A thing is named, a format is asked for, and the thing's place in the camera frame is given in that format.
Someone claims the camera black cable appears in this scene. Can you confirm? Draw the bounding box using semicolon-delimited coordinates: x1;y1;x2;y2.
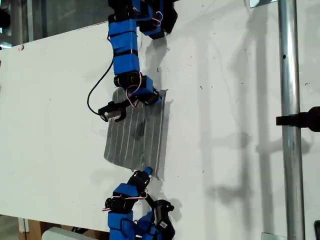
86;58;115;116

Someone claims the black post clamp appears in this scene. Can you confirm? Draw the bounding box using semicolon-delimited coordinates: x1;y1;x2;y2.
275;106;320;133

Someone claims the wooden table leg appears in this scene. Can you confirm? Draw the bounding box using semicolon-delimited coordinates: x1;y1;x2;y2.
18;217;42;240

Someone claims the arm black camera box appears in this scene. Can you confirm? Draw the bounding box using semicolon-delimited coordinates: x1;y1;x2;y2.
97;101;127;123
152;198;176;238

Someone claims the black round object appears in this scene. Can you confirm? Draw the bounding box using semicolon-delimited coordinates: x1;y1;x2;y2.
0;8;11;29

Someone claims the steel post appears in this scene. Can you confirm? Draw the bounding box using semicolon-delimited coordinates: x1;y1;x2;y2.
277;0;307;240

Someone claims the grey striped towel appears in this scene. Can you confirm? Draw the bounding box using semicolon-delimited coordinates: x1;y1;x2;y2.
103;88;169;181

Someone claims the camera black stalk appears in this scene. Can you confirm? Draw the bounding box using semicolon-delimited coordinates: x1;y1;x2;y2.
119;97;141;111
144;192;157;208

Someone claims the arm red white wire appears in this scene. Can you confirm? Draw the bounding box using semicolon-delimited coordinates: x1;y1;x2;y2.
101;194;148;212
126;73;143;108

